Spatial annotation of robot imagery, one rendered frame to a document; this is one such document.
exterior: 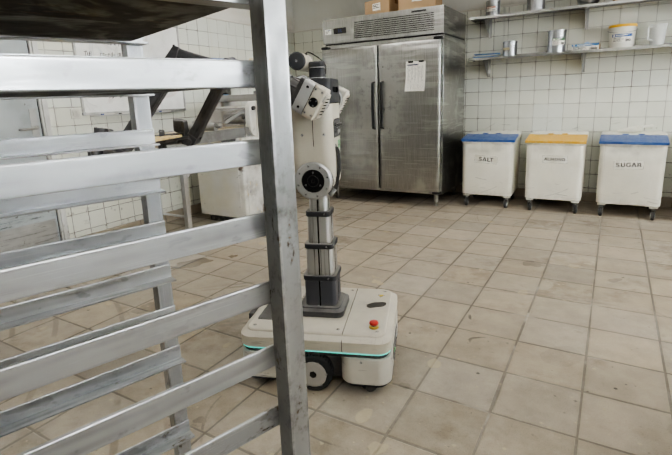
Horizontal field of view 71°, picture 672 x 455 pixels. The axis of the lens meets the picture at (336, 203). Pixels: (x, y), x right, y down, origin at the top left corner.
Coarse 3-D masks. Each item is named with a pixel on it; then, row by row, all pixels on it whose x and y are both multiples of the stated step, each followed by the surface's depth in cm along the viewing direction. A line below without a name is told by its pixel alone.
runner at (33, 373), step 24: (264, 288) 59; (192, 312) 53; (216, 312) 55; (240, 312) 57; (120, 336) 48; (144, 336) 50; (168, 336) 52; (24, 360) 43; (48, 360) 44; (72, 360) 45; (96, 360) 47; (0, 384) 42; (24, 384) 43
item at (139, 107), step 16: (128, 48) 84; (144, 96) 87; (144, 112) 87; (144, 128) 88; (144, 208) 91; (160, 208) 92; (160, 288) 94; (160, 304) 94; (176, 368) 99; (176, 384) 99; (176, 416) 100; (176, 448) 103
